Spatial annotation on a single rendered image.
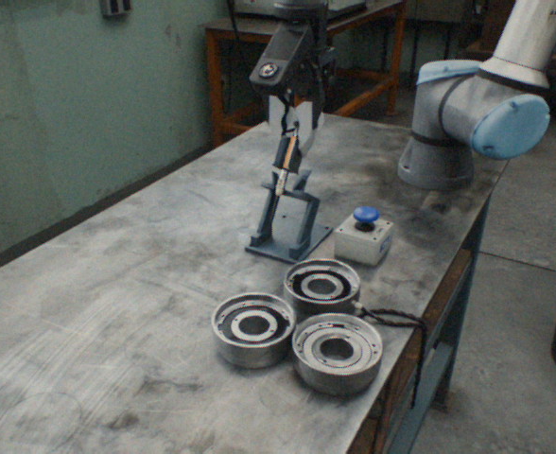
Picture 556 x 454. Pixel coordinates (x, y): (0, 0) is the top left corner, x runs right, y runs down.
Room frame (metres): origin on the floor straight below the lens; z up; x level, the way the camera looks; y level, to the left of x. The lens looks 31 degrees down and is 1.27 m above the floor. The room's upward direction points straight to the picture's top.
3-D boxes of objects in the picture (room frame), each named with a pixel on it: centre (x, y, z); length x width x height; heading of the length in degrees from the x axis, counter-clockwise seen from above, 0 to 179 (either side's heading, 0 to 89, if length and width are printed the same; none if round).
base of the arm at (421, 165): (1.04, -0.33, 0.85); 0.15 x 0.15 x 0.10
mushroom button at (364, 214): (0.74, -0.14, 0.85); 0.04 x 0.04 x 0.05
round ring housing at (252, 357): (0.53, 0.03, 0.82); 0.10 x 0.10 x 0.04
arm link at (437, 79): (1.03, -0.34, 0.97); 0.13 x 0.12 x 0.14; 18
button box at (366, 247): (0.75, -0.15, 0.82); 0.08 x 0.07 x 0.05; 149
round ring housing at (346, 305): (0.61, -0.07, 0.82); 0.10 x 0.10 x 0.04
